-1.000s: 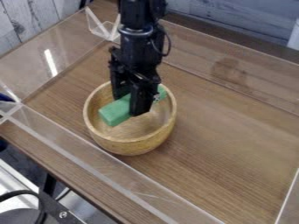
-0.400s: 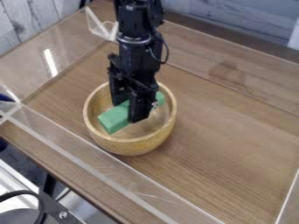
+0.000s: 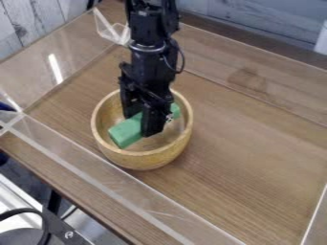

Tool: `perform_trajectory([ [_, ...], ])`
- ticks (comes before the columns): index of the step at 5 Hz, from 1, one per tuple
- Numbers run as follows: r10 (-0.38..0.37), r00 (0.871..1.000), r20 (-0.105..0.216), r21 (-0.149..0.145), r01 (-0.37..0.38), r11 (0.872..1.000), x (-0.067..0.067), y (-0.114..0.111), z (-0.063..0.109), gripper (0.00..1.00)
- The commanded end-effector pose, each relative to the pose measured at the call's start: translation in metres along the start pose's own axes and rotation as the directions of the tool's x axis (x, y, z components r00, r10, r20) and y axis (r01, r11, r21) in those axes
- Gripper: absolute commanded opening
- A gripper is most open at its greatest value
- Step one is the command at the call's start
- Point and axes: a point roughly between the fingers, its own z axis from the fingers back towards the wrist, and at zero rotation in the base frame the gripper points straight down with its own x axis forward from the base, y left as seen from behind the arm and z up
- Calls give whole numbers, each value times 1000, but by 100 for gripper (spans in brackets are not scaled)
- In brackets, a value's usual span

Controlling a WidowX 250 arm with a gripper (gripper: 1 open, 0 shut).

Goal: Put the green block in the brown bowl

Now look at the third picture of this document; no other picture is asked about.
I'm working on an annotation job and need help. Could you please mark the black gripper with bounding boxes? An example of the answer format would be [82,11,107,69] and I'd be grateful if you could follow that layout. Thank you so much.
[119,46,178,137]

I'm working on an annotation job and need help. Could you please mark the green rectangular block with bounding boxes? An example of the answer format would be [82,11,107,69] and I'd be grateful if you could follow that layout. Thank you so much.
[107,102,183,149]

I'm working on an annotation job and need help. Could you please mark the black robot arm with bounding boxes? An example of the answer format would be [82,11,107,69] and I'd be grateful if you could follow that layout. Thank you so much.
[119,0,180,137]

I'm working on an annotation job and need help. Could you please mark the brown wooden bowl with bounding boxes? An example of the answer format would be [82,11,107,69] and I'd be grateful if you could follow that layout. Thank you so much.
[91,90,194,170]

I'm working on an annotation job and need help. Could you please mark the clear acrylic tray walls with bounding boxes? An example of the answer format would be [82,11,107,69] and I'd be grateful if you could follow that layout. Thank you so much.
[0,12,327,245]

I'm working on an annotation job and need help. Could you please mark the black table leg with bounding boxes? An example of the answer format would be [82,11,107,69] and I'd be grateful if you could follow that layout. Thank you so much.
[47,190,63,214]

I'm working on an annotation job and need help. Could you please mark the black metal bracket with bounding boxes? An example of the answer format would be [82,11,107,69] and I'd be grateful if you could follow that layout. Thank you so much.
[43,211,95,245]

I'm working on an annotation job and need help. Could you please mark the black cable bottom left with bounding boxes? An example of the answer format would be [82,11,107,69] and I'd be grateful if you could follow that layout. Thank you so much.
[0,208,52,245]

